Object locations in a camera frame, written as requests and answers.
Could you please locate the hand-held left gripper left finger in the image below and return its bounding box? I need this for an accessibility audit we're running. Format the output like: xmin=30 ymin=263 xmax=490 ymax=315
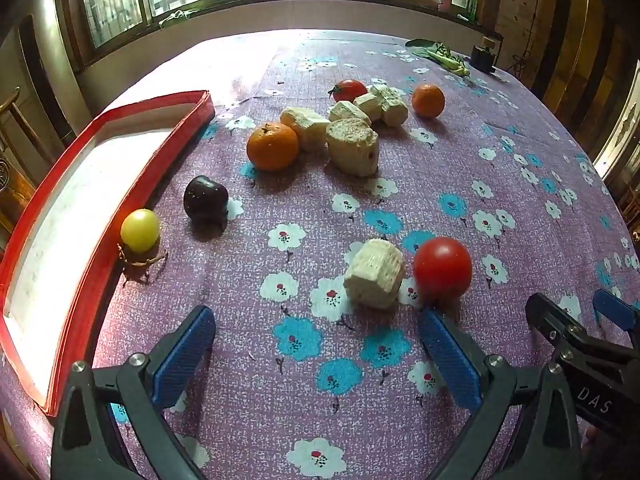
xmin=51 ymin=305 xmax=217 ymax=480

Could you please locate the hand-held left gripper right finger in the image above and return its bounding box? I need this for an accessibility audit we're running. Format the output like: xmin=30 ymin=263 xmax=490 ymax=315
xmin=417 ymin=307 xmax=583 ymax=480

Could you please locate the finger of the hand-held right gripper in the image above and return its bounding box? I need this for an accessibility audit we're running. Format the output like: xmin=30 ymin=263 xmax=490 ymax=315
xmin=592 ymin=288 xmax=640 ymax=346
xmin=525 ymin=292 xmax=591 ymax=361

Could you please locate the large red tomato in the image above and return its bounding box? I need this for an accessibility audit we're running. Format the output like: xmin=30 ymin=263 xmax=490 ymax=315
xmin=413 ymin=237 xmax=473 ymax=302

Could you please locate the red tray box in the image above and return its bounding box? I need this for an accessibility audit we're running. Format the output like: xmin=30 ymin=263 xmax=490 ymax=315
xmin=0 ymin=90 xmax=216 ymax=417

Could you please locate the small orange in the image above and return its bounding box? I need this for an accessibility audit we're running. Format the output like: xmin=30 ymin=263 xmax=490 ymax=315
xmin=411 ymin=83 xmax=446 ymax=119

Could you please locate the white peeled sugarcane piece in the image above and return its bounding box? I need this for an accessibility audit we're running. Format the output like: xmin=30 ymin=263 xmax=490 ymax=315
xmin=343 ymin=239 xmax=406 ymax=310
xmin=329 ymin=101 xmax=372 ymax=126
xmin=280 ymin=106 xmax=331 ymax=153
xmin=353 ymin=92 xmax=383 ymax=122
xmin=370 ymin=84 xmax=408 ymax=128

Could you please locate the brown dry stem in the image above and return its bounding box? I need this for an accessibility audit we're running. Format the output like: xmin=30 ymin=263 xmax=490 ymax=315
xmin=116 ymin=244 xmax=168 ymax=275

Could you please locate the yellow round fruit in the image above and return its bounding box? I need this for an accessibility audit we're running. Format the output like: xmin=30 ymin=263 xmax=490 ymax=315
xmin=120 ymin=209 xmax=161 ymax=253

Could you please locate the dark purple plum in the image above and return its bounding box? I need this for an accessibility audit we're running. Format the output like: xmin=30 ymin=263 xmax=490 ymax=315
xmin=183 ymin=175 xmax=229 ymax=222

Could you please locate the purple floral tablecloth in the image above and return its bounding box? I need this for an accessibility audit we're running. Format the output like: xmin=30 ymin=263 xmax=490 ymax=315
xmin=0 ymin=29 xmax=640 ymax=480

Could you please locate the large orange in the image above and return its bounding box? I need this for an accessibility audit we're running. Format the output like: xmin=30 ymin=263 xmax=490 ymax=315
xmin=246 ymin=121 xmax=300 ymax=172

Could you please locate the large white sugarcane piece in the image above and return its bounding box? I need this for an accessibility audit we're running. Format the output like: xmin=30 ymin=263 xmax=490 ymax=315
xmin=326 ymin=118 xmax=380 ymax=178

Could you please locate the black small device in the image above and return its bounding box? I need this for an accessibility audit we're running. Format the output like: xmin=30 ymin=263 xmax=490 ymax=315
xmin=470 ymin=36 xmax=501 ymax=73

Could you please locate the green bok choy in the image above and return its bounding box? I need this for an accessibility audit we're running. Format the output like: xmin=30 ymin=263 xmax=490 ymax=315
xmin=405 ymin=39 xmax=472 ymax=77

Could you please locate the small red tomato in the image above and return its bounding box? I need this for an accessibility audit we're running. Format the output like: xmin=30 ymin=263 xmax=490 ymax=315
xmin=328 ymin=79 xmax=369 ymax=104

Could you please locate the wooden chair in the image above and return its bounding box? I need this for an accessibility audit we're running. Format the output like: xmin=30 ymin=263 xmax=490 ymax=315
xmin=0 ymin=86 xmax=56 ymax=241

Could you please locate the white standing air conditioner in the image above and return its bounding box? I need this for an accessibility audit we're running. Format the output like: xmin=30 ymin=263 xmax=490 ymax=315
xmin=20 ymin=0 xmax=81 ymax=146

